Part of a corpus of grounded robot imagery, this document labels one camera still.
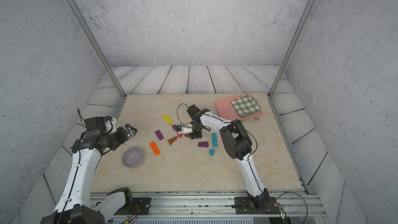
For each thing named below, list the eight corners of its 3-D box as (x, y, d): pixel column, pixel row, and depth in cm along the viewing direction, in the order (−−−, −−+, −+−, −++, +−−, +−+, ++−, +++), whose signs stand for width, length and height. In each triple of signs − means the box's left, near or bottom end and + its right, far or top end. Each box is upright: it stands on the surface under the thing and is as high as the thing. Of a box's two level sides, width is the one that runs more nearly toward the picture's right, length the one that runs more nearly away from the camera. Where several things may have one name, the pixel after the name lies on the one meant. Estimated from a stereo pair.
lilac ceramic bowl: (123, 169, 87) (119, 165, 82) (129, 151, 94) (125, 146, 89) (142, 169, 87) (138, 165, 82) (146, 151, 94) (143, 146, 89)
